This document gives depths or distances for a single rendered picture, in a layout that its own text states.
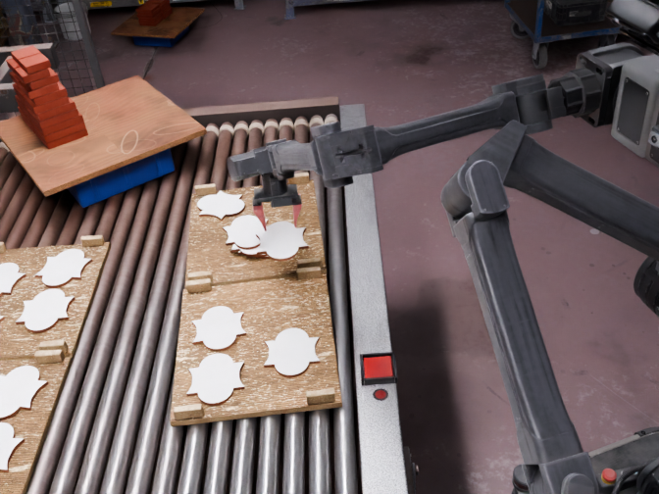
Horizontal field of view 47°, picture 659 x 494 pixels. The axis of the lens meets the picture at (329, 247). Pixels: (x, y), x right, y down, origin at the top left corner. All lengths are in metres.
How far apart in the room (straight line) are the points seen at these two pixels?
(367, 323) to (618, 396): 1.36
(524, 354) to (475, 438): 1.76
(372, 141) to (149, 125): 1.25
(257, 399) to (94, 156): 1.00
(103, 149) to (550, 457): 1.70
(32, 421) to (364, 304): 0.76
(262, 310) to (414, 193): 2.09
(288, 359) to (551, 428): 0.82
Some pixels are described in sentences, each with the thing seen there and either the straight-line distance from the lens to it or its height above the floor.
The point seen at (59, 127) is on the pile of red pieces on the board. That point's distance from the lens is 2.39.
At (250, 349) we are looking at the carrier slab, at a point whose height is 0.94.
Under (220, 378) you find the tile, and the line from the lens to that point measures 1.65.
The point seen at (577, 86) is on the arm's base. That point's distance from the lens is 1.48.
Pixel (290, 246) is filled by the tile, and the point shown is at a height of 1.06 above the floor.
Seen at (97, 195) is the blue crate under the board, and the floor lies 0.95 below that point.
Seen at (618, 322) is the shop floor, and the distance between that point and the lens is 3.17.
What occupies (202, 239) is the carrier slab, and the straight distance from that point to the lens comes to 2.04.
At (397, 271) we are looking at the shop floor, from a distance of 3.31.
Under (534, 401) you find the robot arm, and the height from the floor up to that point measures 1.42.
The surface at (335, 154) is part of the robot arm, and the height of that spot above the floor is 1.47.
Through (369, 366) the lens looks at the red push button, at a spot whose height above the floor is 0.93.
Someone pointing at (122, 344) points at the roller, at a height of 0.92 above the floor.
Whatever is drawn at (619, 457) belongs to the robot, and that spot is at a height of 0.24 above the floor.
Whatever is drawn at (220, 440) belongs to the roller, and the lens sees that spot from 1.58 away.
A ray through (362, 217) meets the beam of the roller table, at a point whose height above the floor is 0.91.
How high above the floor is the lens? 2.14
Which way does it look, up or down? 38 degrees down
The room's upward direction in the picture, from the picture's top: 6 degrees counter-clockwise
